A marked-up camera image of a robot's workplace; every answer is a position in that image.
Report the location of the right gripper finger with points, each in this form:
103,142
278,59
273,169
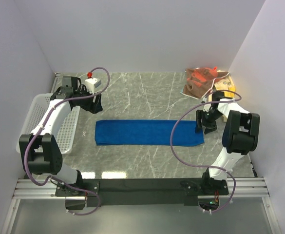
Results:
210,128
198,127

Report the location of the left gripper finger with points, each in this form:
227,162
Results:
89,107
97,103

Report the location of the brown orange towel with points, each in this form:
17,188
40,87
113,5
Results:
199,81

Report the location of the blue towel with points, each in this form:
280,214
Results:
153,132

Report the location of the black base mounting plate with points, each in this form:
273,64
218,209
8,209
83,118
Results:
154,191

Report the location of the white perforated plastic basket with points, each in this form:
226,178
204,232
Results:
61,124

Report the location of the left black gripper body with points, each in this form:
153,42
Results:
88,100

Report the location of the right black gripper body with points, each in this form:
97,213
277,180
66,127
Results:
209,118

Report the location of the aluminium rail frame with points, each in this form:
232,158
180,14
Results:
144,96

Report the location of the yellow cream towel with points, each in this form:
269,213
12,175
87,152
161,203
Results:
226,83

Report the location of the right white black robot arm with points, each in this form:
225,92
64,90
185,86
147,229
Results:
240,136

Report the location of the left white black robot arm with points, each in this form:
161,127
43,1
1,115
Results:
39,150

